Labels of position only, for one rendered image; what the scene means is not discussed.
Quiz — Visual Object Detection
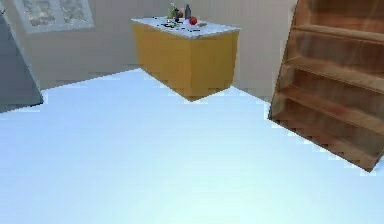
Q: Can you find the grey fridge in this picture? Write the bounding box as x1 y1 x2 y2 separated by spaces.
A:
0 9 45 114

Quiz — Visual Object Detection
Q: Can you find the yellow kitchen island counter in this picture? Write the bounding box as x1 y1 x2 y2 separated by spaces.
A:
130 16 241 102

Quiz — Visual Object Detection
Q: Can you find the brown wooden shelf unit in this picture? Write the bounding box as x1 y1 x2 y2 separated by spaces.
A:
267 0 384 173

